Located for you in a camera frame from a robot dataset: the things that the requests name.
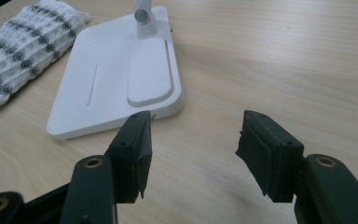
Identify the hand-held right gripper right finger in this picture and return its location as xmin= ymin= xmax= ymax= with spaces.
xmin=235 ymin=109 xmax=306 ymax=203

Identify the white cloth with black pattern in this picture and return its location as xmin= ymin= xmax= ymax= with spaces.
xmin=0 ymin=0 xmax=91 ymax=111

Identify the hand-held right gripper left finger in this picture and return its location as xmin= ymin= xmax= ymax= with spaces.
xmin=104 ymin=110 xmax=154 ymax=204

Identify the white desk lamp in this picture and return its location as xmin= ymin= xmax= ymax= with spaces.
xmin=46 ymin=0 xmax=186 ymax=140

